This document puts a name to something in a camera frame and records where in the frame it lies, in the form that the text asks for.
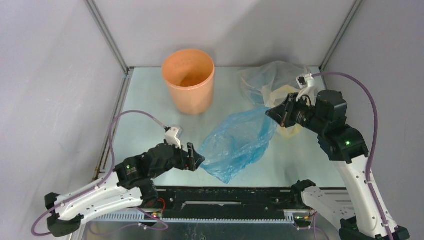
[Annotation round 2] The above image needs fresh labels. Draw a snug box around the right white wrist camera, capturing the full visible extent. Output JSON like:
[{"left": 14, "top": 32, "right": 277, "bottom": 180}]
[{"left": 296, "top": 73, "right": 317, "bottom": 102}]

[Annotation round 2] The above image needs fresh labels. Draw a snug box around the translucent white plastic bag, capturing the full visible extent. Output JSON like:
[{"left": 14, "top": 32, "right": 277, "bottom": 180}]
[{"left": 237, "top": 61, "right": 312, "bottom": 137}]

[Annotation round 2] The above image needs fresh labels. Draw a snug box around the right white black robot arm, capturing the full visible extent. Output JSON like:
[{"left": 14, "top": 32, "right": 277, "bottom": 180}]
[{"left": 266, "top": 90, "right": 410, "bottom": 240}]

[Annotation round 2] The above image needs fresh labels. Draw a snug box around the left aluminium corner post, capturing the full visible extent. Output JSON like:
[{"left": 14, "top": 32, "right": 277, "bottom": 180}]
[{"left": 84, "top": 0, "right": 130, "bottom": 75}]

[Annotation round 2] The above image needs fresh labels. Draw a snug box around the right aluminium corner post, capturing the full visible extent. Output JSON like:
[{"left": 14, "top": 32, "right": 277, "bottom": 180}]
[{"left": 319, "top": 0, "right": 364, "bottom": 71}]

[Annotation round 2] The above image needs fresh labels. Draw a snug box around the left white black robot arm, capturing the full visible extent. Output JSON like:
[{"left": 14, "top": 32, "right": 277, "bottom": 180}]
[{"left": 44, "top": 142, "right": 205, "bottom": 238}]

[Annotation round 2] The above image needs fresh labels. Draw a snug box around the aluminium frame rail front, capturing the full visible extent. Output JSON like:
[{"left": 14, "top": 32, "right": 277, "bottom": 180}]
[{"left": 76, "top": 188, "right": 379, "bottom": 226}]

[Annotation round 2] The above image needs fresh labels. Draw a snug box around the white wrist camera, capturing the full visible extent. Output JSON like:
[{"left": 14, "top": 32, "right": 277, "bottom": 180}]
[
  {"left": 296, "top": 73, "right": 317, "bottom": 102},
  {"left": 164, "top": 125, "right": 183, "bottom": 149}
]

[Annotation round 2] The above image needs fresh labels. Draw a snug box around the orange plastic trash bin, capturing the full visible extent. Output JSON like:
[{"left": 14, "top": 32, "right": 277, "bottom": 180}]
[{"left": 161, "top": 49, "right": 215, "bottom": 115}]

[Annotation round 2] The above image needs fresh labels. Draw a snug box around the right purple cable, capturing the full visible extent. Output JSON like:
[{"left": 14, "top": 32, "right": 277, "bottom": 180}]
[{"left": 311, "top": 72, "right": 395, "bottom": 240}]

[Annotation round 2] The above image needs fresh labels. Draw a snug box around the aluminium corner post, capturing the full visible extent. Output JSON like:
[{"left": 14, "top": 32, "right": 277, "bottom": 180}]
[
  {"left": 84, "top": 0, "right": 130, "bottom": 75},
  {"left": 319, "top": 0, "right": 364, "bottom": 71}
]

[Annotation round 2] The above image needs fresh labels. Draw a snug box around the left side aluminium rail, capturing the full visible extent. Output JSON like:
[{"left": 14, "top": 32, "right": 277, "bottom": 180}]
[{"left": 92, "top": 67, "right": 135, "bottom": 181}]

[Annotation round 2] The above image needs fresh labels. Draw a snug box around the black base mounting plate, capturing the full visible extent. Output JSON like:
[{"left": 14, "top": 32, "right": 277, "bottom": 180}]
[{"left": 146, "top": 186, "right": 311, "bottom": 221}]

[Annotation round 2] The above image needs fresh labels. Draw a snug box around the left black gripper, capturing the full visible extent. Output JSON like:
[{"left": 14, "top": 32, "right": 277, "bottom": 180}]
[{"left": 151, "top": 138, "right": 205, "bottom": 179}]

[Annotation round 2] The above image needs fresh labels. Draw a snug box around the blue plastic trash bag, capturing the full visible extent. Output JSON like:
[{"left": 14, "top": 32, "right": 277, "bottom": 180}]
[{"left": 199, "top": 106, "right": 277, "bottom": 184}]

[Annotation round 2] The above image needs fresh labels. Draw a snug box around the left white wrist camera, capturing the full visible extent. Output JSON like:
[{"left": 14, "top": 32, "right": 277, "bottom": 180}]
[{"left": 164, "top": 125, "right": 183, "bottom": 149}]

